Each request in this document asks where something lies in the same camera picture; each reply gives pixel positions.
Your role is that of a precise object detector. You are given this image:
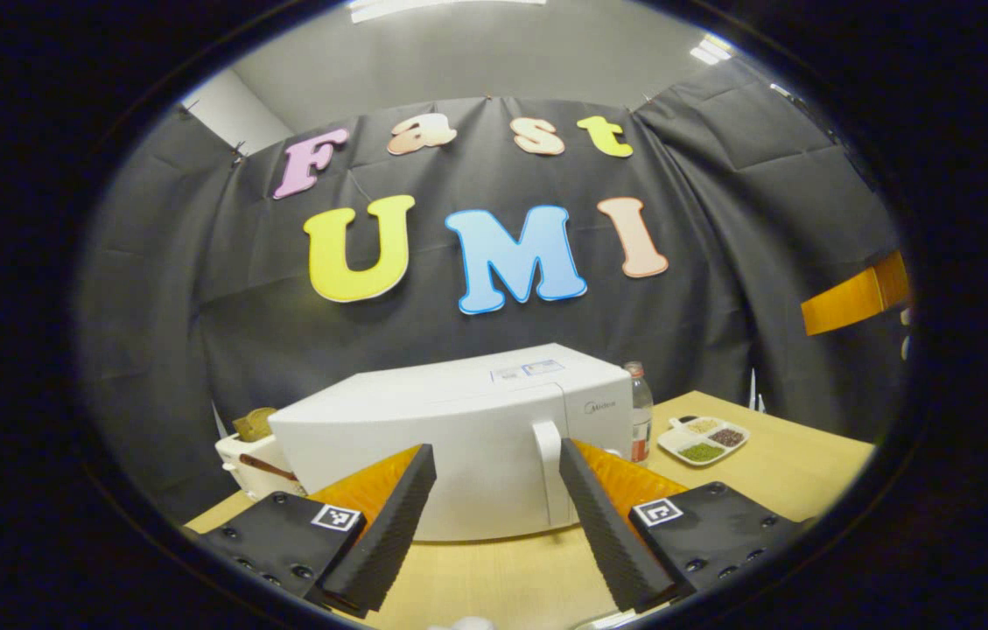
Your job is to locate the white microwave oven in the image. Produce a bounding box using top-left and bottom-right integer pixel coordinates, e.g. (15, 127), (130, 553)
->
(269, 342), (634, 542)

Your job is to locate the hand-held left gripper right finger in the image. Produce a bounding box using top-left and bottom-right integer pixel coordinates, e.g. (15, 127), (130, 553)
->
(558, 437), (809, 613)

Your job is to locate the white divided dish with beans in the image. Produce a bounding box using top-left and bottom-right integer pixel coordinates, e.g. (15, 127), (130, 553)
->
(657, 415), (752, 467)

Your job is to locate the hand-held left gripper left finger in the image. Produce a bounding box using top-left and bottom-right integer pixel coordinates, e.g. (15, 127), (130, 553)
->
(196, 444), (438, 613)

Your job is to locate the wooden spoon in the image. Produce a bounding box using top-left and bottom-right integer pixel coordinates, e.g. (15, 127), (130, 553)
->
(238, 453), (298, 482)

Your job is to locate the brown bread slice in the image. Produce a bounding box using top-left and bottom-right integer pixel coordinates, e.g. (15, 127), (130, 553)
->
(233, 407), (278, 442)

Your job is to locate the clear plastic bottle red label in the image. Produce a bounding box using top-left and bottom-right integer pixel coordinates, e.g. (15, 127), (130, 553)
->
(623, 360), (655, 465)

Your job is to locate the white toaster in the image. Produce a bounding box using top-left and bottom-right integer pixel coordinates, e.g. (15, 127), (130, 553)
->
(215, 429), (306, 501)

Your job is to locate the large ceiling light panel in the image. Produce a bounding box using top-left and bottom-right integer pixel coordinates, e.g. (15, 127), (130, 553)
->
(347, 0), (549, 25)

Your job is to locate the small ceiling light panel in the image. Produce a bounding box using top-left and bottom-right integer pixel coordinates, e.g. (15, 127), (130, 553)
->
(690, 33), (735, 67)

